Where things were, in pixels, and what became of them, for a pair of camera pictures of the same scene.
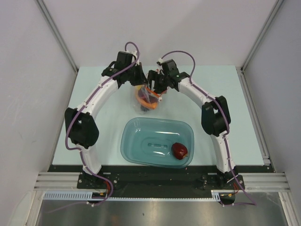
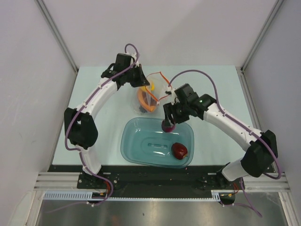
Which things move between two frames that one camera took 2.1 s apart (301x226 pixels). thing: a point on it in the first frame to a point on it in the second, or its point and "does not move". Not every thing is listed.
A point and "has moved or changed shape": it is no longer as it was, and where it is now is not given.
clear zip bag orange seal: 146,99 has moved or changed shape
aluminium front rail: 253,182 does not move
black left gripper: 142,79 does not move
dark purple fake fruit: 179,151 does not move
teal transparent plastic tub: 148,141 does not move
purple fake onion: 141,94 to 167,129
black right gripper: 152,76 to 168,108
